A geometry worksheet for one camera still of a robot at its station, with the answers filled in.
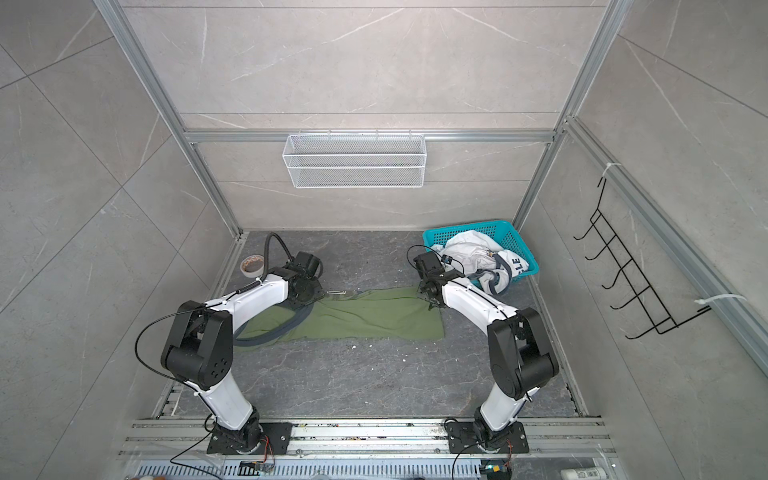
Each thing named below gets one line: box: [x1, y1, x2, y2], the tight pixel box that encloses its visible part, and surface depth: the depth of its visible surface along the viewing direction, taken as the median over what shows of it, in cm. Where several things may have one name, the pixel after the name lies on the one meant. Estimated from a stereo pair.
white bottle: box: [560, 467, 608, 480], surface depth 69 cm
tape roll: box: [240, 254, 265, 278], surface depth 110 cm
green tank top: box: [234, 287, 445, 348], surface depth 95 cm
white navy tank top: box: [431, 230, 530, 294], surface depth 102 cm
